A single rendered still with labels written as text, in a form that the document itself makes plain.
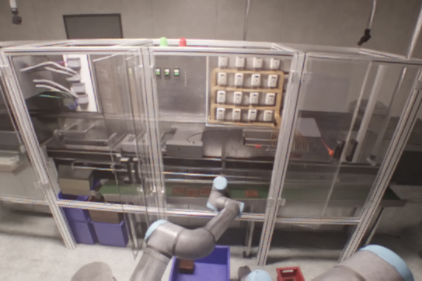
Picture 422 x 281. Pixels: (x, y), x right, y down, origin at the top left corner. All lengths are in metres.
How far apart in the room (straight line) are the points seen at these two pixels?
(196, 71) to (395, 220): 2.32
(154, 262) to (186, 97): 1.36
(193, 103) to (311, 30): 3.33
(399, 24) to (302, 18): 1.81
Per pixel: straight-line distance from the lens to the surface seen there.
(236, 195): 1.87
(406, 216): 2.85
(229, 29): 4.60
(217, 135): 1.99
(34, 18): 5.94
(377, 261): 0.59
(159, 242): 0.99
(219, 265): 2.01
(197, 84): 1.93
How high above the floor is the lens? 1.89
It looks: 27 degrees down
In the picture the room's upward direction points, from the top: 1 degrees clockwise
